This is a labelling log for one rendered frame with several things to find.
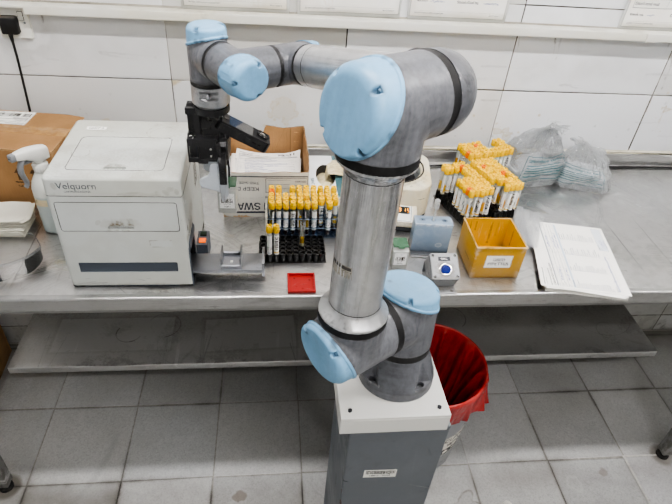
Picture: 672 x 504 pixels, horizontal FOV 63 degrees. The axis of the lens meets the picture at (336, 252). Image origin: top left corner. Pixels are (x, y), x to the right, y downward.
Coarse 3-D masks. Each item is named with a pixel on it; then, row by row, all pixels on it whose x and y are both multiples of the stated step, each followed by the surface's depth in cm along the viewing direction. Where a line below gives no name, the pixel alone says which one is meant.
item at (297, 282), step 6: (288, 276) 136; (294, 276) 137; (300, 276) 138; (306, 276) 138; (312, 276) 138; (288, 282) 135; (294, 282) 136; (300, 282) 136; (306, 282) 136; (312, 282) 136; (288, 288) 133; (294, 288) 134; (300, 288) 134; (306, 288) 134; (312, 288) 134
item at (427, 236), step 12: (420, 216) 145; (432, 216) 145; (420, 228) 143; (432, 228) 143; (444, 228) 143; (408, 240) 151; (420, 240) 146; (432, 240) 146; (444, 240) 146; (420, 252) 147; (432, 252) 148; (444, 252) 148
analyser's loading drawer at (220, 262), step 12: (228, 252) 136; (240, 252) 133; (264, 252) 135; (192, 264) 133; (204, 264) 133; (216, 264) 133; (228, 264) 133; (240, 264) 132; (252, 264) 134; (264, 264) 133
